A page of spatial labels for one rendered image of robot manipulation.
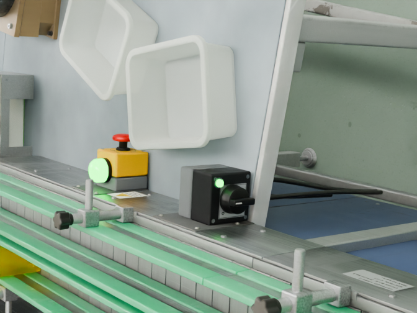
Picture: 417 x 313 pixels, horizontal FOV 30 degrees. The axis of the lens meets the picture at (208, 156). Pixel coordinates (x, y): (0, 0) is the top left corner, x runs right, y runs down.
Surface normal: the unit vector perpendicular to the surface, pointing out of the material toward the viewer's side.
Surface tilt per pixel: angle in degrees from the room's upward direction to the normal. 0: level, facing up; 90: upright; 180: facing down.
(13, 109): 90
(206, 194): 0
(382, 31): 90
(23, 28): 90
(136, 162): 90
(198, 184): 0
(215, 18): 0
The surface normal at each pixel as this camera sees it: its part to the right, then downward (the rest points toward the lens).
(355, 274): 0.05, -0.99
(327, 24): 0.60, 0.30
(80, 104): -0.79, 0.04
